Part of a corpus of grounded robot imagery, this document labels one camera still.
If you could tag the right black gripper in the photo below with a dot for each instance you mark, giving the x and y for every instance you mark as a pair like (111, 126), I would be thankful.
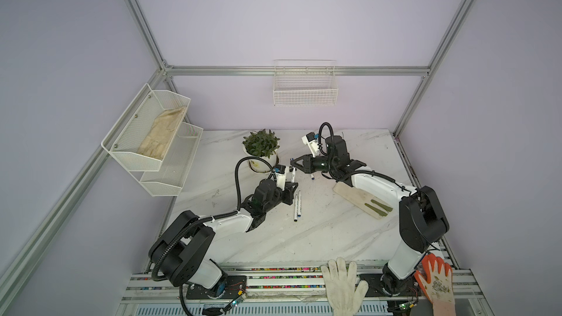
(307, 159)

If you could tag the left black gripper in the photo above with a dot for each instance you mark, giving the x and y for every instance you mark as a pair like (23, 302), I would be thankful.
(288, 194)

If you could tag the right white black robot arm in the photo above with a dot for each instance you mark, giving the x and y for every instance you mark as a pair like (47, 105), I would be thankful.
(422, 220)

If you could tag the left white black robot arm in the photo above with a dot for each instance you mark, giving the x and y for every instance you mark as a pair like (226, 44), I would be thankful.
(179, 254)

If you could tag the green potted plant white pot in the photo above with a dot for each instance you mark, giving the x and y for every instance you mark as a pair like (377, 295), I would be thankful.
(263, 144)

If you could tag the white knit glove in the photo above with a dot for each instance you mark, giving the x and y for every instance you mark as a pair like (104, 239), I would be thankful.
(344, 294)

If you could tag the beige cloth in shelf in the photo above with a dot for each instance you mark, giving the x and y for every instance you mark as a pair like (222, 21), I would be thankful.
(159, 138)

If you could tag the white mesh two-tier shelf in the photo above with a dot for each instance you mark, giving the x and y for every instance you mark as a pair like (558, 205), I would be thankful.
(159, 178)

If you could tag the orange white work glove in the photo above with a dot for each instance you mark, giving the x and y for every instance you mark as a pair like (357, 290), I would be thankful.
(436, 283)

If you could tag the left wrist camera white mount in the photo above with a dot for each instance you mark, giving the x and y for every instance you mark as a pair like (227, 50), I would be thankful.
(280, 176)

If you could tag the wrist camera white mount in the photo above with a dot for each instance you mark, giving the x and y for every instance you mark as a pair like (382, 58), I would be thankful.
(280, 176)
(311, 141)

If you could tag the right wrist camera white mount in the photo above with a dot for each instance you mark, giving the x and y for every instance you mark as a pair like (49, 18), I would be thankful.
(311, 141)

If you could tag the white wire wall basket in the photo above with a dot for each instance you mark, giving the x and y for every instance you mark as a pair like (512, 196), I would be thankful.
(304, 83)

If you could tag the aluminium frame corner post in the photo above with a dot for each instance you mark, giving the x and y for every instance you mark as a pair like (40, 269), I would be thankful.
(439, 56)

